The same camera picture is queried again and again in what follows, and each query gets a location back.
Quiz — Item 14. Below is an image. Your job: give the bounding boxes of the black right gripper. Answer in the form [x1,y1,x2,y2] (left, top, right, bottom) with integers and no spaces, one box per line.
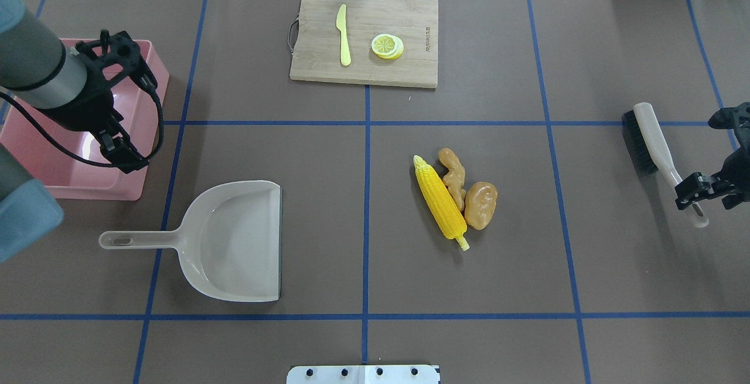
[674,103,749,210]

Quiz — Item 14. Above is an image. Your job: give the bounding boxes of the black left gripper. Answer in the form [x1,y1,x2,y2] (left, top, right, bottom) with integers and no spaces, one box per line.
[56,29,159,174]

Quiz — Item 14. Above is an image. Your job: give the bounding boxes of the beige brush black bristles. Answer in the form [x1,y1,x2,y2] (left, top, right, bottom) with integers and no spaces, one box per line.
[621,102,710,229]

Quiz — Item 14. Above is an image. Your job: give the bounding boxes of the beige dustpan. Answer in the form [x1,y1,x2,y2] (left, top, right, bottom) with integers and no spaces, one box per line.
[98,180,282,303]

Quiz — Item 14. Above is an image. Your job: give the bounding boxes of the brown toy potato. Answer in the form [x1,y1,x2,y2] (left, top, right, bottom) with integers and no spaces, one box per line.
[463,181,498,230]

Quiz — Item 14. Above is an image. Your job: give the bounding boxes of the tan toy ginger root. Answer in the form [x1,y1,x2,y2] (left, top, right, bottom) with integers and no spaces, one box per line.
[438,147,466,212]

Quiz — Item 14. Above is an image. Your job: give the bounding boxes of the yellow toy corn cob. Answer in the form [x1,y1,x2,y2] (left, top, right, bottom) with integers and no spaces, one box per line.
[412,155,471,252]

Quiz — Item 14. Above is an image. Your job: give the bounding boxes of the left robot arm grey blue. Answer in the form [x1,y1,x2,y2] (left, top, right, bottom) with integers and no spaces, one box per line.
[1,0,164,261]

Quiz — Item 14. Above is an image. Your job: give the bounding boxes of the pink plastic bin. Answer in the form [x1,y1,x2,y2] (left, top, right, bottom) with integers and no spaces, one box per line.
[0,38,171,201]

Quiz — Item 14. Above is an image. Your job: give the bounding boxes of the bamboo cutting board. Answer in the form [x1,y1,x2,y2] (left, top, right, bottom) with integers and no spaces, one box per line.
[289,0,439,89]

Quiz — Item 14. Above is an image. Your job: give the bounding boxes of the yellow plastic knife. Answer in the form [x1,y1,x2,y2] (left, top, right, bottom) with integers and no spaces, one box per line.
[335,3,352,66]

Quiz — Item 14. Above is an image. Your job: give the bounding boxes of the yellow lemon slices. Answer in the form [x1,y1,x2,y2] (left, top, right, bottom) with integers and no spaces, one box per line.
[370,33,405,60]

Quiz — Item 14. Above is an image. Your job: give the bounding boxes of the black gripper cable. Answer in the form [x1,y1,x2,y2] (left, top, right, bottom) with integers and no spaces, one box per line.
[0,73,165,169]

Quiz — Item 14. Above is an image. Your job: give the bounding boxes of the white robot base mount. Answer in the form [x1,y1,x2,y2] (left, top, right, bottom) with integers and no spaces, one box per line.
[286,363,441,383]

